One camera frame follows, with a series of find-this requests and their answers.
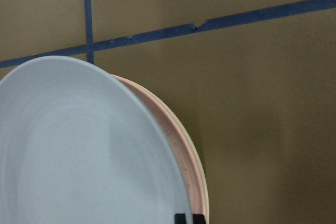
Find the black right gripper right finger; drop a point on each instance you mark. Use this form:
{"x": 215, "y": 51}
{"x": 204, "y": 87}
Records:
{"x": 198, "y": 219}

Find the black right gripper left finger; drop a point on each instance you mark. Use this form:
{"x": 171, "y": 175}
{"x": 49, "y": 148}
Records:
{"x": 180, "y": 218}

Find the pink plate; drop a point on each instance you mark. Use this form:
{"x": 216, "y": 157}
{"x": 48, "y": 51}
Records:
{"x": 178, "y": 140}

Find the blue plate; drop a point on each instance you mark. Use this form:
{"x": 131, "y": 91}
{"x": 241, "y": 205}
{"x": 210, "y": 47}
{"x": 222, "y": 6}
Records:
{"x": 77, "y": 146}

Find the cream plate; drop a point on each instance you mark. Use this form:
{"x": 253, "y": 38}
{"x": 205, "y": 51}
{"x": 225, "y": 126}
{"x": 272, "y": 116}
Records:
{"x": 199, "y": 161}

